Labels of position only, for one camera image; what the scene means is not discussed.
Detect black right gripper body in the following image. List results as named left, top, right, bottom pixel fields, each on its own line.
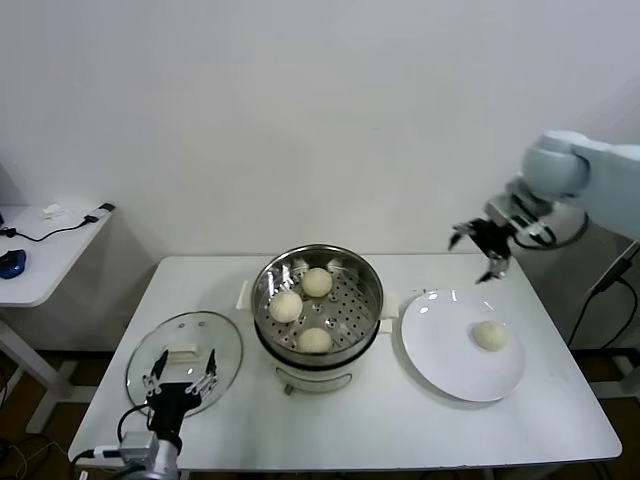
left=471, top=216, right=515, bottom=262

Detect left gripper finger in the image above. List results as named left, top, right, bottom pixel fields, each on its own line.
left=184, top=347, right=220, bottom=396
left=140, top=349, right=170, bottom=396

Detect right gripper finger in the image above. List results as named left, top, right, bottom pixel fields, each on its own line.
left=448, top=218, right=479, bottom=251
left=476, top=252, right=509, bottom=285

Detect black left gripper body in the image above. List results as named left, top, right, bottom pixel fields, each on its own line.
left=144, top=382, right=203, bottom=441

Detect glass pot lid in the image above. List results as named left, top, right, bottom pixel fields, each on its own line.
left=124, top=310, right=245, bottom=419

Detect white steamed baozi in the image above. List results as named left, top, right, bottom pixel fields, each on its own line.
left=297, top=327, right=334, bottom=355
left=472, top=320, right=510, bottom=351
left=301, top=267, right=334, bottom=299
left=268, top=291, right=304, bottom=324

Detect stainless steel steamer basket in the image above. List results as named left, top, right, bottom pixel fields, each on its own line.
left=237, top=243, right=400, bottom=355

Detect white round plate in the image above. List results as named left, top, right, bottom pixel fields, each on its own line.
left=399, top=288, right=527, bottom=404

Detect cream electric cooker pot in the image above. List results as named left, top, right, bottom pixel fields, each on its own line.
left=254, top=317, right=394, bottom=397

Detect white side table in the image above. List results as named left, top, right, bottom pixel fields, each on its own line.
left=0, top=203, right=119, bottom=434

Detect blue computer mouse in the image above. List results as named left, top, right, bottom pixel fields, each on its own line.
left=0, top=248, right=27, bottom=280

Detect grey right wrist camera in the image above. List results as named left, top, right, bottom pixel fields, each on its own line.
left=483, top=195, right=531, bottom=232

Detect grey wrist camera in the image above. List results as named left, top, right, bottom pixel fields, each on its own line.
left=119, top=430, right=159, bottom=464
left=483, top=195, right=531, bottom=232

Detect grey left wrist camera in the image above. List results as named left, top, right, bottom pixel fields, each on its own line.
left=119, top=430, right=159, bottom=464

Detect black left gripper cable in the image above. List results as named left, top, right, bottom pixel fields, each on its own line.
left=117, top=403, right=151, bottom=446

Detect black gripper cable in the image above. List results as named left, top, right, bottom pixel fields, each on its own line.
left=512, top=209, right=591, bottom=250
left=117, top=403, right=151, bottom=446

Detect white-plug left camera cable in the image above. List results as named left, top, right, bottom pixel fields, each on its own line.
left=69, top=446, right=124, bottom=466

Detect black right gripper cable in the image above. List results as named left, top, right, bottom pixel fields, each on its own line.
left=512, top=209, right=591, bottom=250

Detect black power adapter cable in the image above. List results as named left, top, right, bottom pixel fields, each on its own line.
left=567, top=242, right=640, bottom=351

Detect black cable with plug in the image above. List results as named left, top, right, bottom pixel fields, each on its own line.
left=0, top=202, right=117, bottom=243

